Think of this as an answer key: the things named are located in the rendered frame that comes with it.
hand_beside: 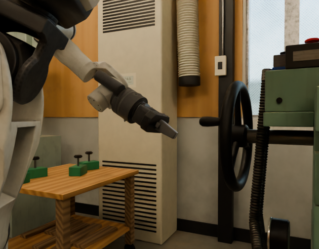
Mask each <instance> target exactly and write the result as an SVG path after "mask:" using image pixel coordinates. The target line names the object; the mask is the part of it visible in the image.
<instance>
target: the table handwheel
mask: <svg viewBox="0 0 319 249"><path fill-rule="evenodd" d="M240 104H241V107H242V115H243V124H241V108H240ZM234 110H235V124H233V114H234ZM256 132H257V130H256V129H253V117H252V107H251V100H250V96H249V92H248V89H247V87H246V85H245V84H244V83H243V82H241V81H234V82H232V83H231V84H230V85H229V87H228V89H227V91H226V93H225V96H224V100H223V104H222V109H221V117H220V127H219V153H220V164H221V170H222V174H223V178H224V181H225V183H226V185H227V187H228V188H229V189H230V190H231V191H234V192H238V191H240V190H242V189H243V187H244V186H245V184H246V182H247V179H248V175H249V171H250V165H251V158H252V147H253V143H256V138H257V137H256V135H257V133H256ZM269 133H270V134H269V142H268V143H269V144H282V145H306V146H313V145H314V131H313V130H270V131H269ZM239 147H243V149H242V158H241V164H240V169H239V173H238V176H237V178H236V176H235V172H234V167H235V162H236V158H237V154H238V151H239Z"/></svg>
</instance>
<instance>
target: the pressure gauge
mask: <svg viewBox="0 0 319 249"><path fill-rule="evenodd" d="M289 247H290V221H288V220H287V219H280V218H274V217H270V219H269V224H268V233H267V249H289Z"/></svg>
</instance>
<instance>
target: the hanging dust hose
mask: <svg viewBox="0 0 319 249"><path fill-rule="evenodd" d="M198 1H199V0H176V5H177V6H176V7H177V8H176V12H177V13H176V17H177V18H176V20H177V21H176V22H177V42H178V43H177V44H178V45H177V46H178V47H177V49H178V50H177V51H178V52H177V54H178V55H177V56H178V66H179V67H178V71H179V72H178V73H179V74H178V76H179V77H178V85H179V86H184V87H193V86H200V68H199V67H200V63H199V62H200V61H199V60H200V59H199V15H198V13H199V12H198V11H199V10H198V8H199V7H198V6H199V5H198V3H199V2H198Z"/></svg>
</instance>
